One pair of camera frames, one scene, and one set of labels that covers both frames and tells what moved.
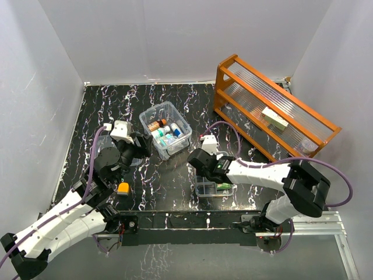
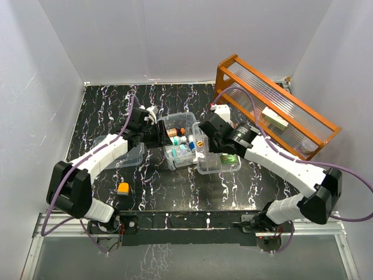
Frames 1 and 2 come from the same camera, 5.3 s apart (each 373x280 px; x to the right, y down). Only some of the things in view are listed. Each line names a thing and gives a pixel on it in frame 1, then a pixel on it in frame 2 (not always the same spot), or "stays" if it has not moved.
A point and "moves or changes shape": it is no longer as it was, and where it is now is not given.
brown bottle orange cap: x=157 y=125 moves or changes shape
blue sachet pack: x=167 y=140 → x=182 y=151
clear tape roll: x=306 y=146 stays
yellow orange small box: x=123 y=188 stays
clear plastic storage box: x=169 y=133 moves or changes shape
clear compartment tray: x=204 y=187 → x=208 y=162
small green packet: x=222 y=185 moves or changes shape
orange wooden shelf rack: x=241 y=93 stays
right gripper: x=213 y=155 → x=212 y=147
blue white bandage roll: x=176 y=130 → x=192 y=142
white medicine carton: x=274 y=118 stays
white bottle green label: x=160 y=132 moves or changes shape
